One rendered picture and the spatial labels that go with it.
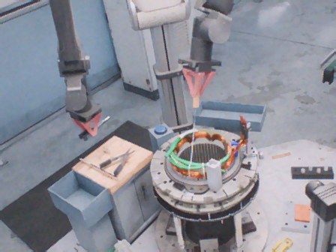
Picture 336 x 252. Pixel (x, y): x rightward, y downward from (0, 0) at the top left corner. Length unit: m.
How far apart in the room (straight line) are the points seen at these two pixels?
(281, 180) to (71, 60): 0.91
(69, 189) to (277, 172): 0.80
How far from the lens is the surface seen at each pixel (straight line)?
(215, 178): 1.04
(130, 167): 1.25
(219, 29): 0.93
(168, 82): 1.52
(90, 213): 1.20
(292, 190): 1.53
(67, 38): 1.01
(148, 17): 1.37
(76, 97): 1.06
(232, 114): 1.48
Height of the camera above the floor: 1.87
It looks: 35 degrees down
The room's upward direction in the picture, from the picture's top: 11 degrees counter-clockwise
